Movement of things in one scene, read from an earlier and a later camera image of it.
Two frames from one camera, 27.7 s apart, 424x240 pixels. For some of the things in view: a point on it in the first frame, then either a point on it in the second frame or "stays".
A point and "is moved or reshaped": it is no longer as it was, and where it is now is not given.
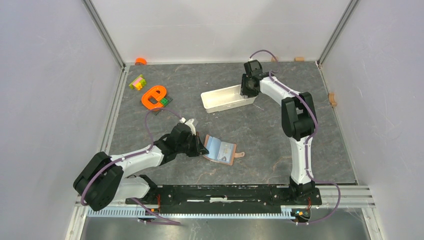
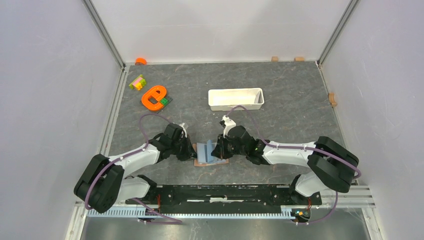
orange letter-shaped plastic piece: (158, 92) stays
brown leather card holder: (211, 144) -> (197, 164)
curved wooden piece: (332, 102) stays
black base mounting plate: (228, 199) stays
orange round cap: (140, 61) stays
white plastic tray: (225, 98) is moved or reshaped
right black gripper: (244, 91) -> (220, 151)
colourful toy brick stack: (138, 83) stays
